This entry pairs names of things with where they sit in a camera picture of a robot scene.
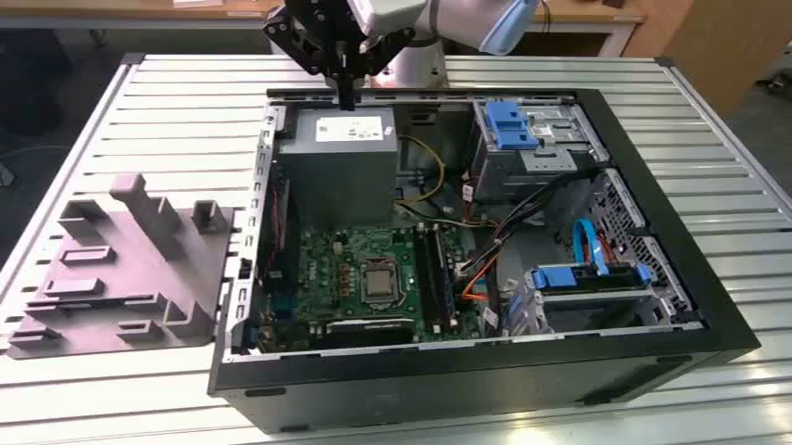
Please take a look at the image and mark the CPU socket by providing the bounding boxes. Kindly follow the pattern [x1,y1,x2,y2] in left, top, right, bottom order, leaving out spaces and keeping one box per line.
[356,257,403,311]

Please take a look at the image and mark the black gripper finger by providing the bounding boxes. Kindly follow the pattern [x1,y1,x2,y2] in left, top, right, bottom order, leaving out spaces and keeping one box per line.
[260,13,348,111]
[346,26,417,111]

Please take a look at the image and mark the black RAM slot white clips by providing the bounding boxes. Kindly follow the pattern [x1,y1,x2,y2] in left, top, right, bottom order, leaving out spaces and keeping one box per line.
[418,222,446,334]
[434,222,463,334]

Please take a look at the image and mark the red twisted fan wire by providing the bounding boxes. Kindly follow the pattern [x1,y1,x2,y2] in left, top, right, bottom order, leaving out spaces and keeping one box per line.
[258,183,287,282]

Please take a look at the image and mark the grey parts rack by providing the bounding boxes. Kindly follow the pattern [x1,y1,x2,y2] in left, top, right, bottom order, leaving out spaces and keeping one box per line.
[0,172,242,362]

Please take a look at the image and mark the yellow power wire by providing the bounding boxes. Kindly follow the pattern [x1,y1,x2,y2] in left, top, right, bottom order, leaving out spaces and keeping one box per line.
[395,133,446,205]

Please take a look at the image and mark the grey power supply unit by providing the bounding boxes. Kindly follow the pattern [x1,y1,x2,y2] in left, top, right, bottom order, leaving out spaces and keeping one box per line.
[275,107,401,231]

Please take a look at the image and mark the orange red wire bundle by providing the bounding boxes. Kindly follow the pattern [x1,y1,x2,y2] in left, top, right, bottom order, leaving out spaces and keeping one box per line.
[461,257,503,303]

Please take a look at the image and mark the black graphics card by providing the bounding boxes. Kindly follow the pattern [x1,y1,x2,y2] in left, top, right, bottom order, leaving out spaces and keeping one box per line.
[311,317,415,349]

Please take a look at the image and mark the black PC case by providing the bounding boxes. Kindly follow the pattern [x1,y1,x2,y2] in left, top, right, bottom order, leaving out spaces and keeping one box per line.
[206,86,761,436]

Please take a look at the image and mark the metal socket cover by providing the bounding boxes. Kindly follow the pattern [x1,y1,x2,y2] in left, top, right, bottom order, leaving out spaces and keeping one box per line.
[356,259,403,307]

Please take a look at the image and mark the wooden desk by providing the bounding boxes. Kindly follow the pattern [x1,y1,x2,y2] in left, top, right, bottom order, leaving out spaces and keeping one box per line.
[0,0,649,57]

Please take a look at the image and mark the blue plastic drive latch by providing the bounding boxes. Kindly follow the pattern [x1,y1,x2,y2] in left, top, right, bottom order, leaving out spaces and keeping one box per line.
[485,100,538,152]

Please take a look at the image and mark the blue flat data wire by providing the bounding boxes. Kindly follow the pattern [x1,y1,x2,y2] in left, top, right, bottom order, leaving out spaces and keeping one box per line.
[571,217,613,278]

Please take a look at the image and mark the black wire bundle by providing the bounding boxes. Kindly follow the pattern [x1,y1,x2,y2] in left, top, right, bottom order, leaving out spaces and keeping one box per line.
[457,169,612,279]

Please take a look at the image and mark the wooden cabinet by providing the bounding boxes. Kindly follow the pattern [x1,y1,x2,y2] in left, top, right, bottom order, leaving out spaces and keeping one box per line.
[621,0,792,110]

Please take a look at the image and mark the green motherboard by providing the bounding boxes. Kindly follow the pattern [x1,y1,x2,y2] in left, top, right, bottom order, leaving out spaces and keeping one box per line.
[264,224,497,351]

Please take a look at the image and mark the silver CPU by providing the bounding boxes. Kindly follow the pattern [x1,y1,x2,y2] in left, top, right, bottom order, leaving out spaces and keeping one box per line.
[362,269,397,298]

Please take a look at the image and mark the black case fan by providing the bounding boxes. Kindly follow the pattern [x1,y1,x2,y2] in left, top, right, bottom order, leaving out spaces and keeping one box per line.
[262,173,292,298]

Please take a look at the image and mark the black white power wire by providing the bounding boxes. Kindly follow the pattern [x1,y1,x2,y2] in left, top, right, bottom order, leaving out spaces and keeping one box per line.
[395,201,499,229]

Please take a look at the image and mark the metal drive cage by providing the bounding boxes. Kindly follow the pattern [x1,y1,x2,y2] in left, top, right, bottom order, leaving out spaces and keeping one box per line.
[473,99,612,200]

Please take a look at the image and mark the metal disk bay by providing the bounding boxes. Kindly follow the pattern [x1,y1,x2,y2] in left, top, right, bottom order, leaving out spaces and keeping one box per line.
[497,266,706,337]

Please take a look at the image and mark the hard disk in blue carrier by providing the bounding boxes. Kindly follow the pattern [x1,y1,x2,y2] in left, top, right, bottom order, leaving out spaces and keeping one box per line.
[523,261,654,298]

